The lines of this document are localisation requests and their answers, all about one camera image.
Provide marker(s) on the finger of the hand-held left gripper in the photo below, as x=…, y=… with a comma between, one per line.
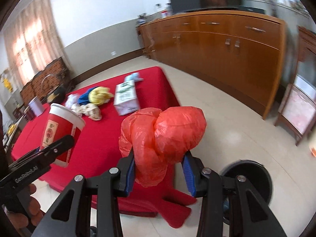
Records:
x=58, y=147

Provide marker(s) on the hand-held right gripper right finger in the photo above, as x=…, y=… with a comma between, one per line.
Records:
x=188, y=176

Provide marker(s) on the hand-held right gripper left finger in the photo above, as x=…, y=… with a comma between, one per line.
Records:
x=130, y=176

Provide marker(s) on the red paper cup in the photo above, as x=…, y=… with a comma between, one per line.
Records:
x=60, y=128

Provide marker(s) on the orange plastic bag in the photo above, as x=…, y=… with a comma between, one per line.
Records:
x=172, y=133

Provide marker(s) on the white paper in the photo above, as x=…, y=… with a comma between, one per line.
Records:
x=72, y=100

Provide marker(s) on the beige paper towel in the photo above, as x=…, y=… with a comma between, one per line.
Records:
x=92, y=112

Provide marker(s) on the black trash bin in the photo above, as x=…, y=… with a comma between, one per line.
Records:
x=253, y=175

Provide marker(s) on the white green milk carton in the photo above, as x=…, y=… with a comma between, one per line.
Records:
x=126, y=98

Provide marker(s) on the person's left hand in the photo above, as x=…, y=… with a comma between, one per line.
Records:
x=34, y=206

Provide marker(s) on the purple cup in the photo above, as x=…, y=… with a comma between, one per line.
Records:
x=36, y=106

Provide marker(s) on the red tablecloth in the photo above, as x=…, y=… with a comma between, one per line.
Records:
x=103, y=133

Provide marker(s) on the blue cloth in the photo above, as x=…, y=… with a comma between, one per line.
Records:
x=84, y=98

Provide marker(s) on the yellow cloth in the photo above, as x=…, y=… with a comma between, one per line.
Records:
x=100, y=95

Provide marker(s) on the carved wooden bench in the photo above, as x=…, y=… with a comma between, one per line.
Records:
x=49, y=76

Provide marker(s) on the patterned curtain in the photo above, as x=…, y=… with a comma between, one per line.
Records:
x=32, y=39

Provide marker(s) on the wooden sideboard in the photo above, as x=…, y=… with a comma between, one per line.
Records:
x=217, y=54

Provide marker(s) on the white board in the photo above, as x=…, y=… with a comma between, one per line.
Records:
x=306, y=82

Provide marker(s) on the carved wooden stand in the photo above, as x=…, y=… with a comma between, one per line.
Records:
x=302, y=44

